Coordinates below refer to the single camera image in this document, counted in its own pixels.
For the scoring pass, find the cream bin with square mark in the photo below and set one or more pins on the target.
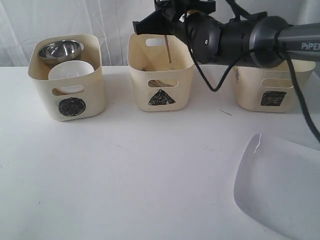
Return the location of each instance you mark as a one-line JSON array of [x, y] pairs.
[[264, 89]]

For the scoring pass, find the cream bin with circle mark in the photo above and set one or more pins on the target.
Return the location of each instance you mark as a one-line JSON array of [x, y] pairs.
[[75, 97]]

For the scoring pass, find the cream bin with triangle mark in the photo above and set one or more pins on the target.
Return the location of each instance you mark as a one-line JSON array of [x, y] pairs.
[[161, 71]]

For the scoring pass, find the white square plate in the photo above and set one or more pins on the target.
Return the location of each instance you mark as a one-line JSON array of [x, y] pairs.
[[277, 184]]

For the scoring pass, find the stainless steel bowl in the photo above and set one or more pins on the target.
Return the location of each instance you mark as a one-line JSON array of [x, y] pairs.
[[60, 51]]

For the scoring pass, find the wooden chopstick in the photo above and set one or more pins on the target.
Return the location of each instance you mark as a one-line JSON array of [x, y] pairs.
[[158, 84], [167, 49]]

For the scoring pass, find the white plastic bowl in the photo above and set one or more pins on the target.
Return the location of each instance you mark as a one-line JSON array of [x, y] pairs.
[[70, 69]]

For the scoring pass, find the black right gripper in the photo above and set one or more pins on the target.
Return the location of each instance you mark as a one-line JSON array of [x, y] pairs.
[[167, 13]]

